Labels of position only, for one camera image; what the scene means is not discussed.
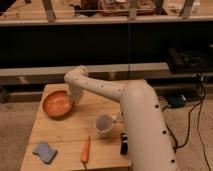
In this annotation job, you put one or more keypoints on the black power adapter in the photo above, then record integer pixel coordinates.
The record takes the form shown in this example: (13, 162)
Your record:
(176, 101)

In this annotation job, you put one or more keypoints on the wooden table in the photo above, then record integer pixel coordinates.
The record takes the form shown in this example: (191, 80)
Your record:
(67, 135)

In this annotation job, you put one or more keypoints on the blue sponge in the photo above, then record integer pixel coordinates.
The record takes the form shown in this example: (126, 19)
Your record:
(45, 152)

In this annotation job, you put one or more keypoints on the orange ceramic bowl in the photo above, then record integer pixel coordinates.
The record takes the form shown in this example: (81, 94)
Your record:
(57, 104)

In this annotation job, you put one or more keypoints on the black box on shelf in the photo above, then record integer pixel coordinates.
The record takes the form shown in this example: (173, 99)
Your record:
(185, 61)

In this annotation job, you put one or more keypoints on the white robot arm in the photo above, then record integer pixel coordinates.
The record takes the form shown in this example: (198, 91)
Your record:
(149, 144)

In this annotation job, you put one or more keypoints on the orange carrot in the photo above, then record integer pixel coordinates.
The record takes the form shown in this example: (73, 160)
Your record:
(85, 151)

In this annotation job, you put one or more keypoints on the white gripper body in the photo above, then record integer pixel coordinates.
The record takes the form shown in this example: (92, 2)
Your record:
(76, 93)

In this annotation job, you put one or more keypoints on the white mug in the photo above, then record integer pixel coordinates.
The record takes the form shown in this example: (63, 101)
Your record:
(103, 124)

